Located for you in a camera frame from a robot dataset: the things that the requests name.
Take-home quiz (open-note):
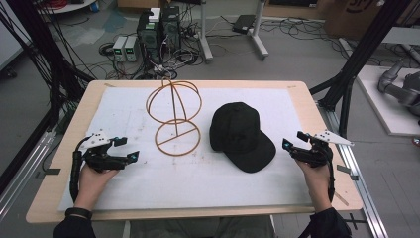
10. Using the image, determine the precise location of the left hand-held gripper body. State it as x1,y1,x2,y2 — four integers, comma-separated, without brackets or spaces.
79,130,131,174

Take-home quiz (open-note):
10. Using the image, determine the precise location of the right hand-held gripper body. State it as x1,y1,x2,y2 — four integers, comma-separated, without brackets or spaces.
292,129,356,169

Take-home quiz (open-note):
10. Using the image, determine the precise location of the black baseball cap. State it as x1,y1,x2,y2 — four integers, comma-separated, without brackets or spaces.
208,101,277,174

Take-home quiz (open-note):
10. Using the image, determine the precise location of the orange wire hat stand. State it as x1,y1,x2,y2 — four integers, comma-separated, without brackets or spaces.
145,77,203,158

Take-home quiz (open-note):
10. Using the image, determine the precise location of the person's left hand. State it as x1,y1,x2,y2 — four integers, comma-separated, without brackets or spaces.
72,163,120,212

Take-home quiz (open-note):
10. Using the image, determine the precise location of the person's right hand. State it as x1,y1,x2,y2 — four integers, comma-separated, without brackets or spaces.
294,158,333,213

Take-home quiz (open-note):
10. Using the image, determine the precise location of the dark tape strip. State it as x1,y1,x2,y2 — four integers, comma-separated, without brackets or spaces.
35,168,62,179
336,164,360,181

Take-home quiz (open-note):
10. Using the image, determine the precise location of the white table mat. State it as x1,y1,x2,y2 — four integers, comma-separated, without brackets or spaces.
57,86,315,213

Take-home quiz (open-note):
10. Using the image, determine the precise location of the black wristband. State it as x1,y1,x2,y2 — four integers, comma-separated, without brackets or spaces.
64,206,93,220

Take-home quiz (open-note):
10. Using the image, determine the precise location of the wooden table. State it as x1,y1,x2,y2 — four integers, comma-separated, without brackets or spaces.
25,79,365,225

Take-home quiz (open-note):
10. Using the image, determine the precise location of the white platform board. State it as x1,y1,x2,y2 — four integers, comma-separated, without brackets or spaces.
356,64,420,138

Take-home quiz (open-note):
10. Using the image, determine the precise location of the white power strip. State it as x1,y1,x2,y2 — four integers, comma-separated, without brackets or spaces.
152,63,176,79

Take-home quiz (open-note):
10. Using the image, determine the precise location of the grey bench power supply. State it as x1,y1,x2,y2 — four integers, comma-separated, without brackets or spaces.
112,35,129,62
125,35,140,63

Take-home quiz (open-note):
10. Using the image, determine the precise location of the white desk leg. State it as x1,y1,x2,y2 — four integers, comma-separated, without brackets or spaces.
197,0,214,64
251,0,269,61

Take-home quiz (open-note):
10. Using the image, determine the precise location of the black computer tower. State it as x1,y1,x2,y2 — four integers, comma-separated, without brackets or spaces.
136,9,163,64
160,5,182,55

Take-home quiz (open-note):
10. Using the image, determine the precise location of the cardboard box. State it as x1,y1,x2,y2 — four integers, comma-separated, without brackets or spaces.
324,0,388,41

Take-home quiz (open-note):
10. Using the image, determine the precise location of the flat black box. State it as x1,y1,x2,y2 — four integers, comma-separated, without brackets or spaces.
231,14,258,36

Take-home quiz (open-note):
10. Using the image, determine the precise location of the white round table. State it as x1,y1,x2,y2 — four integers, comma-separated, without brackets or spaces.
37,0,97,15

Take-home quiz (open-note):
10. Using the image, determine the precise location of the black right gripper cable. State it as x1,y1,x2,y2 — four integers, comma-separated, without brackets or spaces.
326,149,337,203

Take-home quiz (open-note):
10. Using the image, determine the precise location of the aluminium rail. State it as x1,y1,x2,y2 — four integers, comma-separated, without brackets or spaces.
0,129,57,220
317,101,389,238

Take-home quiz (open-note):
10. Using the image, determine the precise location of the black metal frame post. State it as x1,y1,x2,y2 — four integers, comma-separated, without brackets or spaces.
309,0,414,139
5,0,95,134

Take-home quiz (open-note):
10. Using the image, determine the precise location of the white wall panel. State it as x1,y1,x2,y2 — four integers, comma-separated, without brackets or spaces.
0,0,25,71

